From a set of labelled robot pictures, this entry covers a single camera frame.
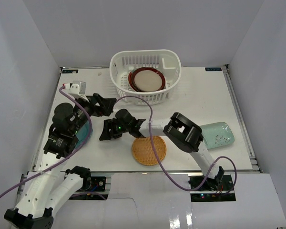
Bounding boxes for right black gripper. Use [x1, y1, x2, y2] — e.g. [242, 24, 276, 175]
[100, 119, 131, 141]

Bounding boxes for teal scalloped round plate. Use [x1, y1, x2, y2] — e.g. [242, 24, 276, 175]
[72, 119, 93, 151]

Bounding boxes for brown rimmed beige round plate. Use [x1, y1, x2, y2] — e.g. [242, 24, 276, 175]
[128, 67, 165, 92]

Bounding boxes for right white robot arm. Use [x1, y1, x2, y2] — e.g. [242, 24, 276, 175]
[99, 109, 225, 190]

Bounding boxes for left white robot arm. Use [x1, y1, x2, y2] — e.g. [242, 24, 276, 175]
[4, 94, 117, 229]

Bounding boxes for woven bamboo round tray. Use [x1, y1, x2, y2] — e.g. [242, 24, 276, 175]
[132, 136, 167, 166]

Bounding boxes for white plastic dish basket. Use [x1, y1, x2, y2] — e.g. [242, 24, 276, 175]
[109, 49, 182, 105]

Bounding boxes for left blue table label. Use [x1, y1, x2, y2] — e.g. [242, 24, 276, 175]
[61, 69, 78, 74]

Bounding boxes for blue table label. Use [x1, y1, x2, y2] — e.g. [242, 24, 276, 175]
[205, 67, 222, 72]
[61, 69, 78, 74]

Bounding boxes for light green divided square plate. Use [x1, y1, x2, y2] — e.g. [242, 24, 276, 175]
[200, 122, 235, 150]

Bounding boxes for right blue table label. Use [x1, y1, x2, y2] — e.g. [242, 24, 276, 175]
[205, 67, 222, 72]

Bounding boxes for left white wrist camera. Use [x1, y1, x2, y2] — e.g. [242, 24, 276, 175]
[63, 81, 89, 102]

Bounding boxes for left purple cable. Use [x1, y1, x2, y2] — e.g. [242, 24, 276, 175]
[0, 85, 108, 213]

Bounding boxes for purple cable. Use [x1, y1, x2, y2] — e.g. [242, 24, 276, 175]
[0, 85, 108, 213]
[112, 96, 237, 192]

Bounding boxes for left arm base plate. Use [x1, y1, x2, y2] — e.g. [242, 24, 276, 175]
[79, 177, 106, 192]

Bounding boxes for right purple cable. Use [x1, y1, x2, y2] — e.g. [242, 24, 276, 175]
[112, 96, 237, 192]

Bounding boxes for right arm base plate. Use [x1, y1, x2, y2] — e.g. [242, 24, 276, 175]
[188, 175, 233, 192]

